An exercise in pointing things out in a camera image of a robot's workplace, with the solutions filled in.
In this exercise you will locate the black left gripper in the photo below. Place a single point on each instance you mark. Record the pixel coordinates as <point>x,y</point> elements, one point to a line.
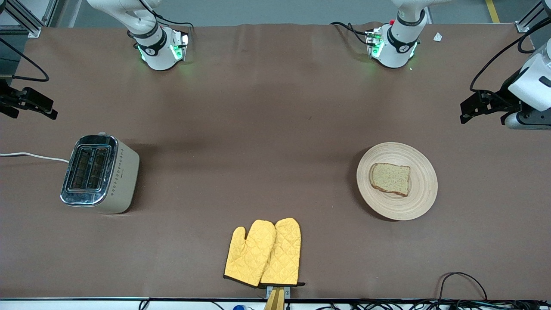
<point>502,91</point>

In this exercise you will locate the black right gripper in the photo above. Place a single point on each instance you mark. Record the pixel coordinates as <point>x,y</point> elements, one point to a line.
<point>6,99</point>

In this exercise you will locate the round wooden plate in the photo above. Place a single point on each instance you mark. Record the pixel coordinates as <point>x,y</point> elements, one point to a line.
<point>424,189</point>

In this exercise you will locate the brown bread slice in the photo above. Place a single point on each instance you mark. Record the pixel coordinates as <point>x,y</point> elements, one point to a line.
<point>391,178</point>

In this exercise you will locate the beige chrome two-slot toaster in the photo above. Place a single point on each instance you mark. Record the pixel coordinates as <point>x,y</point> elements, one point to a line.
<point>122,181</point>

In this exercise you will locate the small white paper scrap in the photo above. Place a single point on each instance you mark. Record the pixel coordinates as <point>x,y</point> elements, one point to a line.
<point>438,37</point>

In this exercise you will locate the brown table cover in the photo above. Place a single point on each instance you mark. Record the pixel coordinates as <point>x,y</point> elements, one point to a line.
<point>275,107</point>

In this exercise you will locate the yellow quilted oven mitt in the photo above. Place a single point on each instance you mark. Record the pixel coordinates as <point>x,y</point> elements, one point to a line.
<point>284,254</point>
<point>249,254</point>

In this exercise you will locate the wooden stick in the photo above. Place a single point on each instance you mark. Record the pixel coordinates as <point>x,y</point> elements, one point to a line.
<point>274,302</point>

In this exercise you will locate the small blue cap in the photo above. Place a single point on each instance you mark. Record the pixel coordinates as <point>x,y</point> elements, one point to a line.
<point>239,307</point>

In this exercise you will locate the aluminium frame post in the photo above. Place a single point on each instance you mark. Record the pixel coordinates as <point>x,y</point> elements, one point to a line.
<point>529,17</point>
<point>26,19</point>

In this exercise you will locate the grey metal bracket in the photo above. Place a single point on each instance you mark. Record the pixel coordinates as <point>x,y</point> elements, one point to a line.
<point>287,291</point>

